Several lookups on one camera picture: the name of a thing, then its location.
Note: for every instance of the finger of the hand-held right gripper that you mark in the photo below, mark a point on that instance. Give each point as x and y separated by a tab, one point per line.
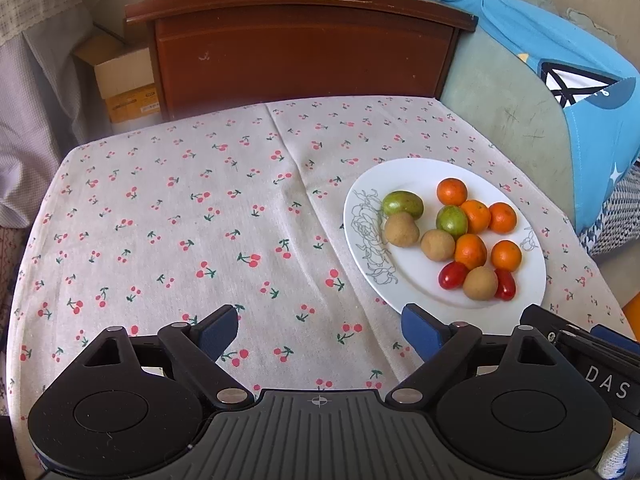
612	336
542	317

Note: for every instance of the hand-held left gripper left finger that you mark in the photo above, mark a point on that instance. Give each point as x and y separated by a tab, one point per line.
222	331

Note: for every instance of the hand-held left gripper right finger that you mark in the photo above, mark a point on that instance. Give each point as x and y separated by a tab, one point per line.
420	332

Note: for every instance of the red cherry tomato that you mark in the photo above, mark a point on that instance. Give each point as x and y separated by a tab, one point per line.
452	275
505	285

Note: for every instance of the brown round fruit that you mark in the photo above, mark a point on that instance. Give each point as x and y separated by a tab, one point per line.
437	245
480	283
401	230

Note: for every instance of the mandarin orange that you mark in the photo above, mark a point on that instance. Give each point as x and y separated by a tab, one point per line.
503	217
476	216
470	251
506	255
452	191

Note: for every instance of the green jujube fruit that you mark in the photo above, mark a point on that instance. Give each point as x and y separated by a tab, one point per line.
451	221
402	203

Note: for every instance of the white plate with rose drawing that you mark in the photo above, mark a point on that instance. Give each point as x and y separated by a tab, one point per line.
430	180

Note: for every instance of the orange plastic item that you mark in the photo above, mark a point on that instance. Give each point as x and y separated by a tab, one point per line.
632	312

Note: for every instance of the white knitted cloth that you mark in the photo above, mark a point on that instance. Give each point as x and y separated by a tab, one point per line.
625	460

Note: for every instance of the cherry print tablecloth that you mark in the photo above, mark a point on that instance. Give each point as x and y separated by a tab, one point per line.
200	230

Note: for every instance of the black white patterned blanket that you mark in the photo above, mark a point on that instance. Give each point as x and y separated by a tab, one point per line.
615	220

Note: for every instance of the blue printed cloth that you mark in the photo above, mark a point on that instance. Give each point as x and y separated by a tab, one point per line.
590	125

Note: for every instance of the grey-green sofa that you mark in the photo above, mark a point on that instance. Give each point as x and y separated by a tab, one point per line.
505	110

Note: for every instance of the yellow carton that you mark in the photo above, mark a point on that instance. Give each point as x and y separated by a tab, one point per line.
132	105

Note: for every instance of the open cardboard box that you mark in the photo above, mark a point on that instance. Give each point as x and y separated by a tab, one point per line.
125	72

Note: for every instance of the brown wooden nightstand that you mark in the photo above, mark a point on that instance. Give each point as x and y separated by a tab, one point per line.
300	60

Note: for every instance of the grey checked cloth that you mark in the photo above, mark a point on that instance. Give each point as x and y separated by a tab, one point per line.
40	110

